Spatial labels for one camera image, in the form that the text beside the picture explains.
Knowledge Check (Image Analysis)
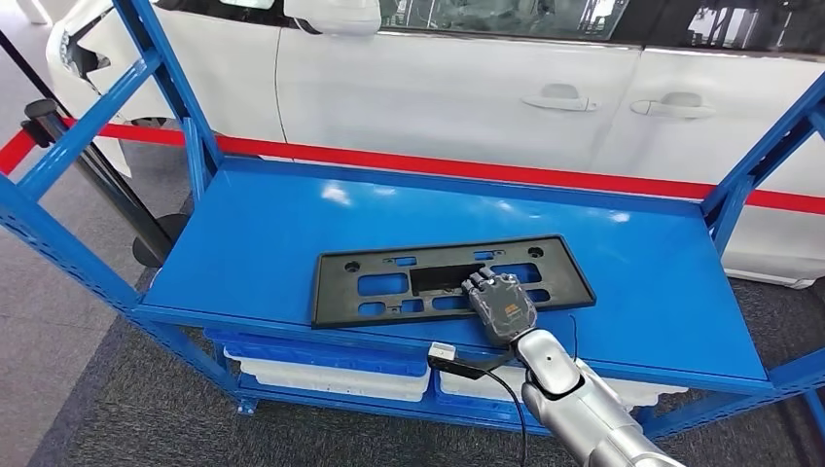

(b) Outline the blue metal shelf rack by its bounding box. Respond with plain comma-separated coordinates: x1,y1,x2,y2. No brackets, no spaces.
0,0,825,443

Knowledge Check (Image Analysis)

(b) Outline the black plastic plate frame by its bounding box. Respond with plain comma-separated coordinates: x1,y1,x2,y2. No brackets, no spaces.
310,234,597,330

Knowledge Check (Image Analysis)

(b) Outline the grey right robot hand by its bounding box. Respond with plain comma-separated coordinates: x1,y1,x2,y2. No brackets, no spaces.
460,269,539,348

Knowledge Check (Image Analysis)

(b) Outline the red barrier belt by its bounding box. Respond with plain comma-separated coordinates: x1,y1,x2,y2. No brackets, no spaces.
0,116,825,217

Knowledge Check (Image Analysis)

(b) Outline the black stanchion with chrome base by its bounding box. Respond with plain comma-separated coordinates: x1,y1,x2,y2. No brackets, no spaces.
22,97,178,259

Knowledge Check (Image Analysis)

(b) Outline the blue plastic bin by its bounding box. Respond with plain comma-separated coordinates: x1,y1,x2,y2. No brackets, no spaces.
433,370,646,432
204,328,430,378

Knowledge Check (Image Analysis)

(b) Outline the white car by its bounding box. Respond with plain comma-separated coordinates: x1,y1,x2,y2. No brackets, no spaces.
45,0,825,290

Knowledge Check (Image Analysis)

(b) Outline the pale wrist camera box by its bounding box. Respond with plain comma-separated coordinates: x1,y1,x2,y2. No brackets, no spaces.
426,341,487,381

